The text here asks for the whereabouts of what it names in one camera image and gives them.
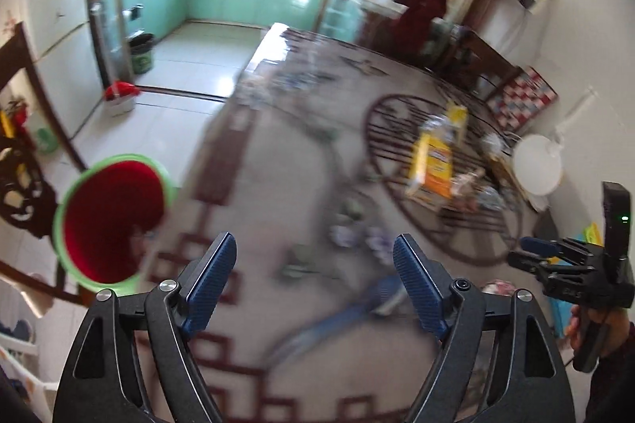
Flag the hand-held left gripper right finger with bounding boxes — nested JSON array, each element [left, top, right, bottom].
[[393, 233, 576, 423]]

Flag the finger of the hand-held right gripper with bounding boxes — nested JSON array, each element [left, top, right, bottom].
[[507, 252, 596, 280], [521, 237, 603, 265]]

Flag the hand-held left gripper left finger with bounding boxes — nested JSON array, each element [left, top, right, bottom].
[[54, 232, 236, 423]]

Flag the white paper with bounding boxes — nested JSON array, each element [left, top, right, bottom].
[[479, 131, 512, 156]]

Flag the yellow cardboard box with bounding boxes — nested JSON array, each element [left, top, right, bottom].
[[404, 102, 470, 202]]

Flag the red bucket green rim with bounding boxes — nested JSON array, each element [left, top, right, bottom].
[[52, 154, 177, 291]]

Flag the person's right forearm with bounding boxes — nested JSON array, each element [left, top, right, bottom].
[[585, 321, 635, 423]]

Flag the green kitchen trash bin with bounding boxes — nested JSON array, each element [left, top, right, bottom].
[[128, 33, 156, 74]]

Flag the person's right hand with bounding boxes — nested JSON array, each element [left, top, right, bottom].
[[568, 304, 589, 354]]

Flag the yellow green booklet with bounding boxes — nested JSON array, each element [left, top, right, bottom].
[[578, 222, 607, 250]]

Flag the blue folder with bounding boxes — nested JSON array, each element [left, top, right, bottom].
[[550, 296, 576, 340]]

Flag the white round desk lamp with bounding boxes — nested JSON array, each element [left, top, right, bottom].
[[512, 87, 596, 212]]

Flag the crumpled pinkish wrapper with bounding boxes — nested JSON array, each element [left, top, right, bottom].
[[452, 170, 502, 212]]

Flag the checkered chair cushion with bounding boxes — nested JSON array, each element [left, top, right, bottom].
[[486, 66, 559, 131]]

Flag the clear plastic bag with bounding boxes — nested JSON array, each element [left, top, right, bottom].
[[419, 115, 460, 146]]

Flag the floral printed tablecloth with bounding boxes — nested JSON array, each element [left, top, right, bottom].
[[134, 21, 571, 423]]

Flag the carved wooden chair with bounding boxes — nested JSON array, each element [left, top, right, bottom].
[[0, 22, 90, 307]]

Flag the dark wooden chair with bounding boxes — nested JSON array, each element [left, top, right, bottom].
[[437, 29, 521, 101]]

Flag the white plastic rack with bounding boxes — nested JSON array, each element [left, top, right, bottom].
[[0, 279, 56, 423]]

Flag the red and white floor mop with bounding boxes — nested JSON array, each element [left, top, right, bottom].
[[104, 81, 140, 117]]

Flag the small green plastic container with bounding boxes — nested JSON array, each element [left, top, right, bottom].
[[37, 128, 59, 155]]

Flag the dark red hanging garment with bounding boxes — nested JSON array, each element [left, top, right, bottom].
[[397, 0, 450, 57]]

